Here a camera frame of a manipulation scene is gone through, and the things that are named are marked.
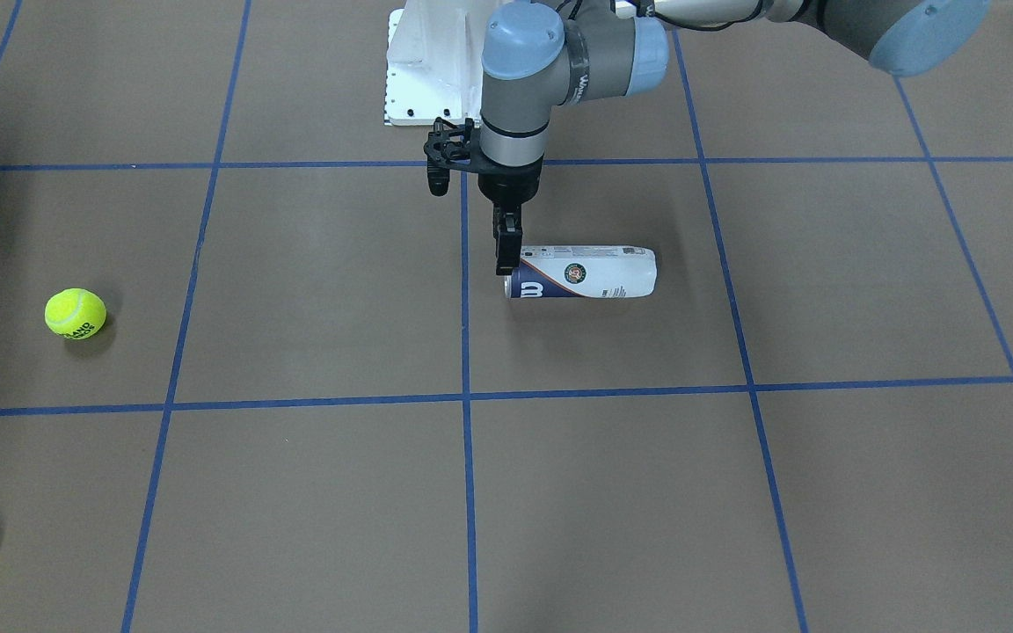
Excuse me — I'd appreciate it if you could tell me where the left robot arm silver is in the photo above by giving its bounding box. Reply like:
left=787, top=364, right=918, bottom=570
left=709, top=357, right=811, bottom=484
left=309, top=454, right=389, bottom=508
left=478, top=1, right=989, bottom=276

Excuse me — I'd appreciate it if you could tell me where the white tennis ball can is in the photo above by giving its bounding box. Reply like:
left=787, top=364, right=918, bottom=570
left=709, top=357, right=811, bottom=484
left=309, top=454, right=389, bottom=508
left=504, top=245, right=658, bottom=299

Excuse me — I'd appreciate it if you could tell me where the white pedestal column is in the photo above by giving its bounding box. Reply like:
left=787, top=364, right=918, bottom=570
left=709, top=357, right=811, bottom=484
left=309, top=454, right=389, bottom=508
left=385, top=1, right=504, bottom=126

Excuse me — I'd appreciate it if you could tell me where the tennis ball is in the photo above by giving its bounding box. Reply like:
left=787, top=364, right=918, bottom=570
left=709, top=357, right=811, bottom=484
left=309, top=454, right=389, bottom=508
left=44, top=288, right=108, bottom=340

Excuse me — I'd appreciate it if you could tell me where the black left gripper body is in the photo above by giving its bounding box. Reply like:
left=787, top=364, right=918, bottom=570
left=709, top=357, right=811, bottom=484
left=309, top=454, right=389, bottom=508
left=477, top=162, right=543, bottom=208

